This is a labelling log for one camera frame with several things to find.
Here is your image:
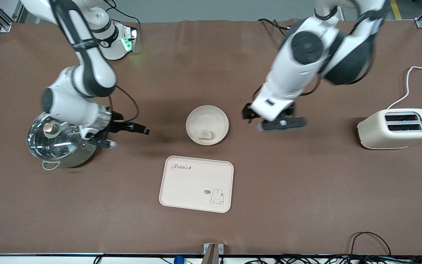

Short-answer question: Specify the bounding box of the cream round bowl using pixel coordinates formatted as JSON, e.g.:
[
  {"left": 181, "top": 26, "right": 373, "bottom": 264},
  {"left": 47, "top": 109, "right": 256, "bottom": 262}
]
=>
[{"left": 186, "top": 105, "right": 230, "bottom": 146}]

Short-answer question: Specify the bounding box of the steel pot with glass lid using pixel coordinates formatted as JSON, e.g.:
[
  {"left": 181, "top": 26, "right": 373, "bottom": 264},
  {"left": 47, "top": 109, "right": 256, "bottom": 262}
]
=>
[{"left": 27, "top": 112, "right": 100, "bottom": 171}]

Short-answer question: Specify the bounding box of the cream rabbit print tray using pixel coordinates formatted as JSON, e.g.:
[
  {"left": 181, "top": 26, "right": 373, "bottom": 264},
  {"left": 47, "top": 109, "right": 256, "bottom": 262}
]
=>
[{"left": 159, "top": 155, "right": 234, "bottom": 213}]

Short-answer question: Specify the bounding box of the brown table cover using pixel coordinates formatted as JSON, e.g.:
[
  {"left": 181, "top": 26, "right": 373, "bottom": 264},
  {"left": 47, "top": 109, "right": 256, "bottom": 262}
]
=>
[{"left": 0, "top": 19, "right": 422, "bottom": 256}]

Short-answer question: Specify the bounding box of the cream two-slot toaster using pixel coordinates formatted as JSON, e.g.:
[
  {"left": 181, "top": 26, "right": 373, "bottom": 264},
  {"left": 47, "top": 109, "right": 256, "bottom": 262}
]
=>
[{"left": 357, "top": 108, "right": 422, "bottom": 150}]

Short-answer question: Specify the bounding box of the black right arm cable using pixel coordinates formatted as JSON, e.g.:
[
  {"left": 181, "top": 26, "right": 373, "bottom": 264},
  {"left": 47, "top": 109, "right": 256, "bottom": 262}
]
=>
[{"left": 108, "top": 85, "right": 140, "bottom": 122}]

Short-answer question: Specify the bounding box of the black base cable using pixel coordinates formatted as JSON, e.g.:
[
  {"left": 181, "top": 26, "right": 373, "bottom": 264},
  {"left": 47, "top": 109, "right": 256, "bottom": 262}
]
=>
[{"left": 258, "top": 18, "right": 293, "bottom": 37}]

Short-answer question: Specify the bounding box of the white toaster power cable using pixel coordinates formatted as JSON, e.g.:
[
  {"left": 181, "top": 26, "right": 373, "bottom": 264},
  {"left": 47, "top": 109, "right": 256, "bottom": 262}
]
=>
[{"left": 386, "top": 65, "right": 422, "bottom": 110}]

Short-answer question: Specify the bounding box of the grey metal bracket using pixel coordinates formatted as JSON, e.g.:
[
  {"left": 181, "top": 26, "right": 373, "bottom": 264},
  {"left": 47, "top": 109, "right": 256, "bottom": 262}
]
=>
[{"left": 203, "top": 243, "right": 224, "bottom": 264}]

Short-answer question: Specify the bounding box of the black looped cable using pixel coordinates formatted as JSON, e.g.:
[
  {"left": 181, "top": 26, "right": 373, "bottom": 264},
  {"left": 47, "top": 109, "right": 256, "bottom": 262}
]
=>
[{"left": 349, "top": 231, "right": 392, "bottom": 257}]

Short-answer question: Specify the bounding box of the black cable bundle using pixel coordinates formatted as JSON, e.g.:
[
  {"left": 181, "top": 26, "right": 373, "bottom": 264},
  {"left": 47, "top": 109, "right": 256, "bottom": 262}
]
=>
[{"left": 244, "top": 254, "right": 422, "bottom": 264}]

